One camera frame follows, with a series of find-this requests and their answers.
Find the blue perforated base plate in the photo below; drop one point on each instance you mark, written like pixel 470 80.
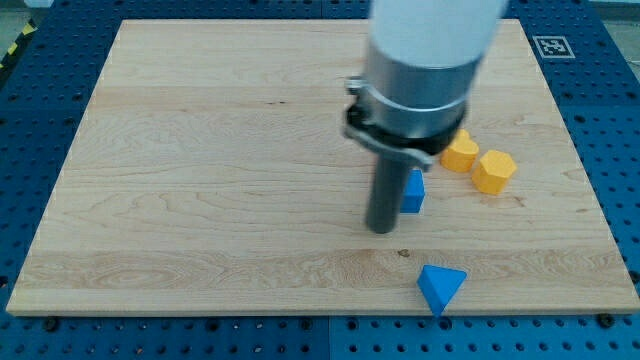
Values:
pixel 52 79

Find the yellow hexagon block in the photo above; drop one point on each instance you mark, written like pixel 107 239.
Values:
pixel 494 171

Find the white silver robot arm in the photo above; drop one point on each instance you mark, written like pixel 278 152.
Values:
pixel 420 63

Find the yellow heart block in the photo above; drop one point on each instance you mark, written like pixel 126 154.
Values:
pixel 461 153

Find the wooden board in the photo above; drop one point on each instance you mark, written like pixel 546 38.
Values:
pixel 209 176

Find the blue cube block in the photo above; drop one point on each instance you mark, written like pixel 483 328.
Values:
pixel 414 193

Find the blue triangle block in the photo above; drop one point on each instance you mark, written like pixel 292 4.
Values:
pixel 439 285

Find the white fiducial marker tag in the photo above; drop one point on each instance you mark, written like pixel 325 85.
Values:
pixel 553 47

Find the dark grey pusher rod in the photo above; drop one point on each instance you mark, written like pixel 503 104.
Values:
pixel 386 195

